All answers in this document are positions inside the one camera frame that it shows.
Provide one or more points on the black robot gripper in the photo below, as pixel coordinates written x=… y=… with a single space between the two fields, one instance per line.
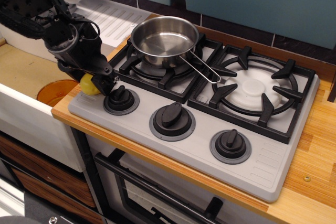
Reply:
x=76 y=45

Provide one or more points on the yellow plastic potato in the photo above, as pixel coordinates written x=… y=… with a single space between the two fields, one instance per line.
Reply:
x=87 y=85

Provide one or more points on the stainless steel saucepan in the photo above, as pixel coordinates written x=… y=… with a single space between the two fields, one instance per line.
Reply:
x=169 y=42

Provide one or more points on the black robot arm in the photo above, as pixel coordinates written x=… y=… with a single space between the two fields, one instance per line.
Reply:
x=30 y=18

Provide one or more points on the black left stove knob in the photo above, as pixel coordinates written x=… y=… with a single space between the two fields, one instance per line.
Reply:
x=121 y=101

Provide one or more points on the black stove knob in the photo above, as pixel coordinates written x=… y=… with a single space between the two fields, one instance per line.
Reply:
x=172 y=122
x=121 y=101
x=230 y=147

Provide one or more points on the black middle stove knob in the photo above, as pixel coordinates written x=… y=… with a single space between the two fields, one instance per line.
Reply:
x=172 y=122

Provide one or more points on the grey toy stove top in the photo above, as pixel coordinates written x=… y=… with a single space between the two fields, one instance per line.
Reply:
x=262 y=175

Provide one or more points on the black right stove knob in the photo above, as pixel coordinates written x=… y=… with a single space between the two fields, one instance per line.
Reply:
x=230 y=147

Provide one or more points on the orange plastic bowl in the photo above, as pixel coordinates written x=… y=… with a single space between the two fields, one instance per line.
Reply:
x=55 y=91

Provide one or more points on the black left burner grate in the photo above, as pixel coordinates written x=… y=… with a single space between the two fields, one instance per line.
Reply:
x=159 y=86

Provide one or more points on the black burner grate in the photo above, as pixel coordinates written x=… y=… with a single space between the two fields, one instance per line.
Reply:
x=159 y=86
x=258 y=93

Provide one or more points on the white toy sink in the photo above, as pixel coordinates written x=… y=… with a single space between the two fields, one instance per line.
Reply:
x=27 y=66

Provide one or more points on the wooden drawer fronts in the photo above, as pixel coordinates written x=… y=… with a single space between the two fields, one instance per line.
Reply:
x=49 y=179

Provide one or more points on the black right burner grate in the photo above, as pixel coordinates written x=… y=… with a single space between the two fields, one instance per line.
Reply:
x=258 y=93

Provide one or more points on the oven door with black handle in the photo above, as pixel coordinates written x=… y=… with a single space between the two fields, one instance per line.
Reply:
x=147 y=194

